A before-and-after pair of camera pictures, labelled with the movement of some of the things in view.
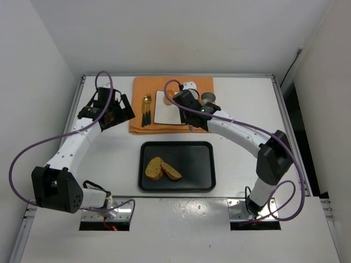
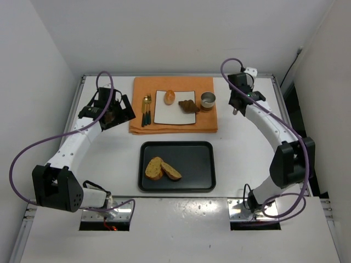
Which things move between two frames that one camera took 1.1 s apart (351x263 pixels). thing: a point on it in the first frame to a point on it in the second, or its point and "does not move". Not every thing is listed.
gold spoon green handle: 146,99 does not move
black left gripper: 118,108 does not move
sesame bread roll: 170,93 does not move
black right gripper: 192,120 to 236,102
